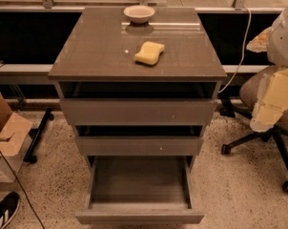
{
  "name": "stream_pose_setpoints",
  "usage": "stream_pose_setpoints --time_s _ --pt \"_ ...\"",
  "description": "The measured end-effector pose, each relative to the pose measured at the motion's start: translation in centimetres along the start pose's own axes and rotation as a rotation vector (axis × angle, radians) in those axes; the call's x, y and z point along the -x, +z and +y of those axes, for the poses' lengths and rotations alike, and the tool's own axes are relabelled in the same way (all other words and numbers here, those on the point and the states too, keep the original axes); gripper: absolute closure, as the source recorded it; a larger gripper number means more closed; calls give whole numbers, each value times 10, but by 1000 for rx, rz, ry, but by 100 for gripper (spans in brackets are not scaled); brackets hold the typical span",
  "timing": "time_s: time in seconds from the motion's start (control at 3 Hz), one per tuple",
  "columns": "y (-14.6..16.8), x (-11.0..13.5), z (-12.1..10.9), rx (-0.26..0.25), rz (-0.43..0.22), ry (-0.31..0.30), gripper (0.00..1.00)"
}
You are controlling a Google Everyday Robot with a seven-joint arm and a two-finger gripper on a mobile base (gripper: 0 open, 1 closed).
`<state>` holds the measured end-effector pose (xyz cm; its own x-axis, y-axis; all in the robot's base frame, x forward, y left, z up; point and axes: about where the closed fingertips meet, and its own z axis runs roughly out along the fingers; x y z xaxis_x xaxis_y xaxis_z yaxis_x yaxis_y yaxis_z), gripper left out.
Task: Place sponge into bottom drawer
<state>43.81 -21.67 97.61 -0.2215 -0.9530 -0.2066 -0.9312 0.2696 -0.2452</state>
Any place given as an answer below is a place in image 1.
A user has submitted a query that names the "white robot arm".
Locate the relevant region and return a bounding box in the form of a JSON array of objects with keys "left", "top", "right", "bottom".
[{"left": 250, "top": 6, "right": 288, "bottom": 133}]

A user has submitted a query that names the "brown office chair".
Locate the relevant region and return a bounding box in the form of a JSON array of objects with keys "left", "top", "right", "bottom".
[{"left": 220, "top": 66, "right": 288, "bottom": 193}]

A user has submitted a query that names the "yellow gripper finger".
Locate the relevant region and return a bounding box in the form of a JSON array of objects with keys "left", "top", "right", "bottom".
[{"left": 246, "top": 28, "right": 271, "bottom": 52}]

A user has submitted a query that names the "grey drawer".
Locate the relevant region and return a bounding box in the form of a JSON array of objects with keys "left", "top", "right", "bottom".
[
  {"left": 75, "top": 126, "right": 203, "bottom": 156},
  {"left": 75, "top": 156, "right": 203, "bottom": 224},
  {"left": 60, "top": 82, "right": 216, "bottom": 126}
]

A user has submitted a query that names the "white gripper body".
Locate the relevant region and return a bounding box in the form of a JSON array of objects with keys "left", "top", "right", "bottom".
[{"left": 250, "top": 69, "right": 288, "bottom": 133}]

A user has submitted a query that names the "bottom grey drawer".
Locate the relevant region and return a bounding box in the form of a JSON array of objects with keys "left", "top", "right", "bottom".
[{"left": 75, "top": 156, "right": 203, "bottom": 224}]

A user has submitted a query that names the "top grey drawer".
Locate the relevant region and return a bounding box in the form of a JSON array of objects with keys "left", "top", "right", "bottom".
[{"left": 60, "top": 82, "right": 216, "bottom": 126}]

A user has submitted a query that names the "middle grey drawer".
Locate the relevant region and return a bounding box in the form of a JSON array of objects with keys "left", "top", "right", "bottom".
[{"left": 75, "top": 126, "right": 203, "bottom": 156}]

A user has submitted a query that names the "black floor cable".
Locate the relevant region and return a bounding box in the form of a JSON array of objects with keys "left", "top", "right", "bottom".
[{"left": 0, "top": 136, "right": 47, "bottom": 229}]

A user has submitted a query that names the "cardboard box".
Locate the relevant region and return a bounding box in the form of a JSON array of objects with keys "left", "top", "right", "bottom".
[{"left": 0, "top": 94, "right": 32, "bottom": 182}]

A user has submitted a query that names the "grey drawer cabinet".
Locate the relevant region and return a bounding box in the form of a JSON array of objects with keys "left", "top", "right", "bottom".
[{"left": 48, "top": 6, "right": 228, "bottom": 172}]

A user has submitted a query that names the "white bowl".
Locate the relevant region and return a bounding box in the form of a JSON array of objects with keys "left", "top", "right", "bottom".
[{"left": 124, "top": 5, "right": 155, "bottom": 24}]

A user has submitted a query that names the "yellow sponge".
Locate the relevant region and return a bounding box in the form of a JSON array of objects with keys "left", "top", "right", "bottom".
[{"left": 134, "top": 41, "right": 165, "bottom": 66}]

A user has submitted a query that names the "black metal bar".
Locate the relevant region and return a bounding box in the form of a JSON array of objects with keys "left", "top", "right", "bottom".
[{"left": 23, "top": 108, "right": 54, "bottom": 164}]

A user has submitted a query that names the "black and white sneaker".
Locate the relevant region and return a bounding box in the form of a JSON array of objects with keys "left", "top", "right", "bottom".
[{"left": 0, "top": 192, "right": 21, "bottom": 229}]

